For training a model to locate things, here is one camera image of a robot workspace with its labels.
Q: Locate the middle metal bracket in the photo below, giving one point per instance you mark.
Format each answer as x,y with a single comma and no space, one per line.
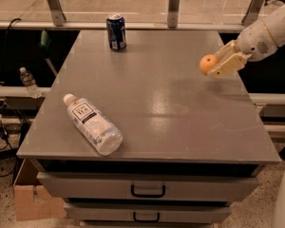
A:
173,13

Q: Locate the drawer black handle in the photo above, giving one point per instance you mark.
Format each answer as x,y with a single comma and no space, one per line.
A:
146,218
147,193

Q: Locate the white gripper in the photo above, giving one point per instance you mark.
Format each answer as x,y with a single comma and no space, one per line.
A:
256,42

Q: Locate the right metal bracket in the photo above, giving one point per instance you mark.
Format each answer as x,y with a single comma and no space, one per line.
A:
252,12

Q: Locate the blue pepsi can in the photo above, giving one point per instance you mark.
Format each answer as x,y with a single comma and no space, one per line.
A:
115,26

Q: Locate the left metal bracket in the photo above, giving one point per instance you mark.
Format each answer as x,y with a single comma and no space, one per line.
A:
58,17

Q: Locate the grey drawer cabinet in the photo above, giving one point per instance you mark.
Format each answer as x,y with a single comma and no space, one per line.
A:
200,137

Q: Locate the lower drawer black handle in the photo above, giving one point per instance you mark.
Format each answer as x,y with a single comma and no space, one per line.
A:
146,218

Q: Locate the cardboard box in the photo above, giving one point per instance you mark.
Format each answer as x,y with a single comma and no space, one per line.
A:
31,199

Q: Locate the orange fruit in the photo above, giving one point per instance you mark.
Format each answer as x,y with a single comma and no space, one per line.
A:
207,62

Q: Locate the small water bottle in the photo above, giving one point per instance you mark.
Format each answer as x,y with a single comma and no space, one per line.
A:
29,83

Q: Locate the green handled tool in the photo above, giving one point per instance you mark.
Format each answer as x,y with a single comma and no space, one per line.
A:
44,46

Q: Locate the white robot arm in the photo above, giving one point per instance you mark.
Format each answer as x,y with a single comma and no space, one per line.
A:
275,22

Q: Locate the metal bracket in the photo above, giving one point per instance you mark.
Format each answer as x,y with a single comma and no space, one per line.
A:
173,13
58,17
252,12

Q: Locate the top drawer black handle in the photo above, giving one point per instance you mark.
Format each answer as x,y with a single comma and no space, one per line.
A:
147,193

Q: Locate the clear tea bottle lying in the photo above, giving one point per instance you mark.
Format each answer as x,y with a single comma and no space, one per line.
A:
105,137

